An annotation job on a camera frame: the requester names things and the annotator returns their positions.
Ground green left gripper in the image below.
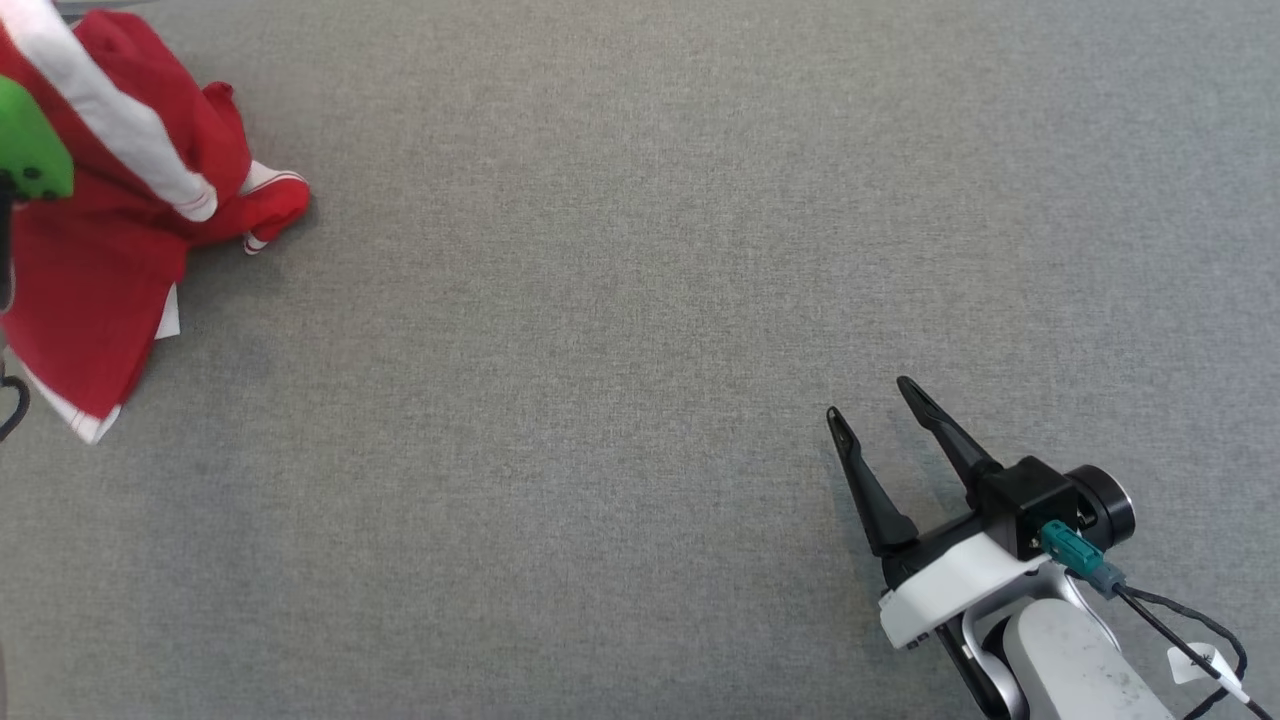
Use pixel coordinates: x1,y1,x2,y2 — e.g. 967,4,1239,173
0,75,76,201

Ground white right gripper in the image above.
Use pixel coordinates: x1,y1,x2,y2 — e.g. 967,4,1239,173
826,376,1063,653

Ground red shorts with white stripes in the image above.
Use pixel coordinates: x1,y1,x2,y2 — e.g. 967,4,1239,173
0,0,219,446

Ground grey fabric sofa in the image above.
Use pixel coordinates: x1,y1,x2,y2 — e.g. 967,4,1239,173
0,0,1280,720

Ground white cable tag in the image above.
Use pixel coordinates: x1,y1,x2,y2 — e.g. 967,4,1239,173
1167,643,1251,703

